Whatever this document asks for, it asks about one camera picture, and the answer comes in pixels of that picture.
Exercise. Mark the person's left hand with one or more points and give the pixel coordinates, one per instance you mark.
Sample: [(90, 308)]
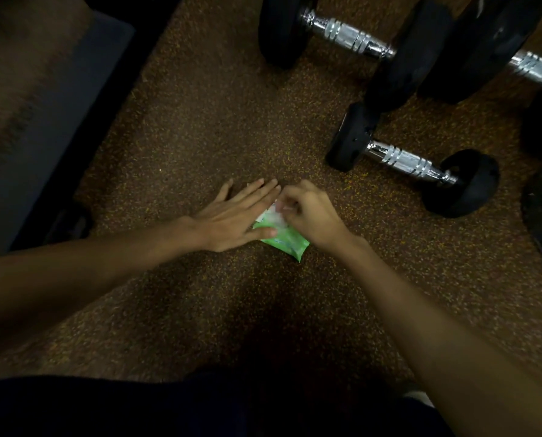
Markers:
[(227, 225)]

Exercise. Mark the person's right hand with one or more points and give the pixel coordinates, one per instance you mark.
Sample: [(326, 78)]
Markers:
[(316, 218)]

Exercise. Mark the person's left little finger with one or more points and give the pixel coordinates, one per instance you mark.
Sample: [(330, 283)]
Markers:
[(225, 191)]

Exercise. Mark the person's left thumb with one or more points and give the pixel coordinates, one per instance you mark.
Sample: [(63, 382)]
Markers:
[(264, 232)]

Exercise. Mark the person's right fingers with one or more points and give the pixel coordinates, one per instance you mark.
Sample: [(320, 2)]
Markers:
[(296, 200)]

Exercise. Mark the person's left middle finger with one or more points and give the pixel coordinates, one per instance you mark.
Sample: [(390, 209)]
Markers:
[(261, 193)]

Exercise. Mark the green wet wipes packet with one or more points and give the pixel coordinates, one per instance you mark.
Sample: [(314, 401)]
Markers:
[(285, 243)]

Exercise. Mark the person's left forearm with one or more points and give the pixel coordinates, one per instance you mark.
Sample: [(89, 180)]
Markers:
[(93, 273)]

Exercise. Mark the person's right forearm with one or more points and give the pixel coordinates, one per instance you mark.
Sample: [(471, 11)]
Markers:
[(444, 341)]

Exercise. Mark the grey bench pad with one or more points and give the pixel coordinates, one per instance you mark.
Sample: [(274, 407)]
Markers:
[(66, 113)]

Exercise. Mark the person's dark trousers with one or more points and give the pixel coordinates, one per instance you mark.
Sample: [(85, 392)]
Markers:
[(184, 409)]

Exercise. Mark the person's white shoe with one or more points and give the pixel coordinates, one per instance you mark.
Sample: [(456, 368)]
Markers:
[(419, 398)]

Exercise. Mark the black bench frame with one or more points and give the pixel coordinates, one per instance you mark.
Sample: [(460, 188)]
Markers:
[(116, 109)]

